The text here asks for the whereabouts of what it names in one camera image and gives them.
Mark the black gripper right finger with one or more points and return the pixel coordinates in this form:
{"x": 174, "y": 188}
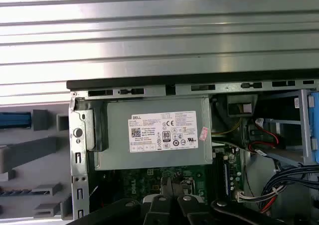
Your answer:
{"x": 192, "y": 210}

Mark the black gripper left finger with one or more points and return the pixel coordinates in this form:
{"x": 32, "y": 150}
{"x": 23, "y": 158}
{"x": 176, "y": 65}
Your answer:
{"x": 157, "y": 210}

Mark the CPU socket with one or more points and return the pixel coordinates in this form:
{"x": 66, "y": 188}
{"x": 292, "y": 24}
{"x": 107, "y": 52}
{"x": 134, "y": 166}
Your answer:
{"x": 188, "y": 185}

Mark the green motherboard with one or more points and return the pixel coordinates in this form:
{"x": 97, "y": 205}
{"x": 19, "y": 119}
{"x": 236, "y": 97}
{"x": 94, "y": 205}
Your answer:
{"x": 139, "y": 182}

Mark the grey power supply unit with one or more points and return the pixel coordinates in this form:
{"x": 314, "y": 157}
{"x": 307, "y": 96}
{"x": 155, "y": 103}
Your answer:
{"x": 117, "y": 157}

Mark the black PC case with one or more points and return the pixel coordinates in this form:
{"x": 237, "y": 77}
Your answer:
{"x": 77, "y": 145}

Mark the grey parts rack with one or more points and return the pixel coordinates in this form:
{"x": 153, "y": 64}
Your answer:
{"x": 30, "y": 145}

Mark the RAM stick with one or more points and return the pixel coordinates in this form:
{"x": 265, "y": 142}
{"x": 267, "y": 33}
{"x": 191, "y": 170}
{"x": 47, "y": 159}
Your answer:
{"x": 15, "y": 191}

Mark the metal optical drive cage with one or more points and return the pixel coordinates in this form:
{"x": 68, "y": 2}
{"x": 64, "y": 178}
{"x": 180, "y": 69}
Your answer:
{"x": 305, "y": 115}

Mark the blue plastic drive latch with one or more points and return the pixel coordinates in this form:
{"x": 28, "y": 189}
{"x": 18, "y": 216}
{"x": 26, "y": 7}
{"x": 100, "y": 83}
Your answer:
{"x": 314, "y": 125}

